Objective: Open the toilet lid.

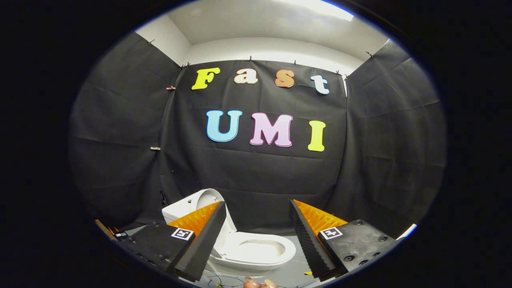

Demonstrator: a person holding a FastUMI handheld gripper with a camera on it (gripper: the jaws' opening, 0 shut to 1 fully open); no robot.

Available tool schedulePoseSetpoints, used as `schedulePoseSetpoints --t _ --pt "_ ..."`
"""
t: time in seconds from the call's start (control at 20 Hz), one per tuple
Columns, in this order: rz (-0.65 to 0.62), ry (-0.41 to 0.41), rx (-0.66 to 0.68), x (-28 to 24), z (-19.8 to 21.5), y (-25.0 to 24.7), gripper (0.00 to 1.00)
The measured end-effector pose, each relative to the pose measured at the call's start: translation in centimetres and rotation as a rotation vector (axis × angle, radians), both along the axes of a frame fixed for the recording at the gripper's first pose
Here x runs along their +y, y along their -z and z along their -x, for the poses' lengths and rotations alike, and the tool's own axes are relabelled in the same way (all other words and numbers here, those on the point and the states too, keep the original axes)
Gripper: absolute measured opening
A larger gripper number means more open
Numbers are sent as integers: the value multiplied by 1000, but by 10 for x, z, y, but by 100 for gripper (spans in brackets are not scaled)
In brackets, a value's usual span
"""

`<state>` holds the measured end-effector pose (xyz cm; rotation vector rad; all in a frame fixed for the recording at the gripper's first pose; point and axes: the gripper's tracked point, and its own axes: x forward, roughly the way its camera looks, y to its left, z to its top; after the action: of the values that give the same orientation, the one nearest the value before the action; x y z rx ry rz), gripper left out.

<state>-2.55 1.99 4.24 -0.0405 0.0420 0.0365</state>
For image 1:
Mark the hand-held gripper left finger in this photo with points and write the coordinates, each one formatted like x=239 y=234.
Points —
x=202 y=244

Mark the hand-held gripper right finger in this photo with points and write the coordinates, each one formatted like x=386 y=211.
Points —
x=310 y=244

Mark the white toilet lid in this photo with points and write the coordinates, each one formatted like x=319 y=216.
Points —
x=208 y=198

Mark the white toilet seat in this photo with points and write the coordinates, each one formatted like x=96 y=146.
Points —
x=286 y=250

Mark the white toilet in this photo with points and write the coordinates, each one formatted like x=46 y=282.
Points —
x=174 y=212

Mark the black backdrop cloth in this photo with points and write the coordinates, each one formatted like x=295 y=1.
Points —
x=256 y=180

